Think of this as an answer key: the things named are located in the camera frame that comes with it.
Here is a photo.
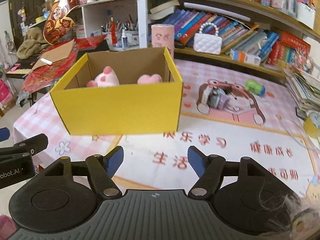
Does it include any wooden bookshelf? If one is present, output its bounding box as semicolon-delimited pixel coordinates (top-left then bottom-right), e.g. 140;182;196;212
135;0;320;78

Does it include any purple toy camera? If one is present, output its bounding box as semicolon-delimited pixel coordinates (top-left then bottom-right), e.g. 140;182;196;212
201;86;230;109

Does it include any olive green cloth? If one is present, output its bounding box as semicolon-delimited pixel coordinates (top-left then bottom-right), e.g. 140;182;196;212
16;27;49;60

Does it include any orange white medicine box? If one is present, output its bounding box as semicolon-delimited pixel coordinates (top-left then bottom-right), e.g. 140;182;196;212
229;49;261;66

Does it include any pink pig plush toy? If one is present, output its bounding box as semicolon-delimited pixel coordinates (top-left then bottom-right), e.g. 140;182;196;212
86;66;120;87

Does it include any yellow cardboard box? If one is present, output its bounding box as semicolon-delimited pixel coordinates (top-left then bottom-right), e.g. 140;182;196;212
50;48;183;135

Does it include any red gold foil decoration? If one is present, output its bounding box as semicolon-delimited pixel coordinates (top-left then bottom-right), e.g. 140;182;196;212
43;0;80;44

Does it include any white quilted pearl handbag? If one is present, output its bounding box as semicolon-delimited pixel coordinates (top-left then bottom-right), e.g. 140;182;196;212
193;21;222;55

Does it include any yellow tape roll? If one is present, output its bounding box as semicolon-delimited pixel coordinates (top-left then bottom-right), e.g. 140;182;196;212
303;112;320;138

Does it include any green alien toy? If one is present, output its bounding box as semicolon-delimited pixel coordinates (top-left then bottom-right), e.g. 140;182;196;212
245;79;266;96

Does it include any brown cardboard sheet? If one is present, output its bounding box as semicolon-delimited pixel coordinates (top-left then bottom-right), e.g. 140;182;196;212
31;40;75;71

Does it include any pink cylindrical container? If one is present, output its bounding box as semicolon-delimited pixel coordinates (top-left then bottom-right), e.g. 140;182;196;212
151;24;175;58

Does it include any pink cartoon desk mat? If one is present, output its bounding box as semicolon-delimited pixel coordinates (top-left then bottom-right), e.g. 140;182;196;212
12;60;319;200

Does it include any stack of magazines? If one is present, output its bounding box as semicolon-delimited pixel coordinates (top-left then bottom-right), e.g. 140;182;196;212
284;67;319;120

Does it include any white cable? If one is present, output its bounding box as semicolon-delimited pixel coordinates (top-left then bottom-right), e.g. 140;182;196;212
278;118;320;153

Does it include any pink round plush toy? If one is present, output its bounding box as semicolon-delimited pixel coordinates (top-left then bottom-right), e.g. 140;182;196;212
137;74;163;85

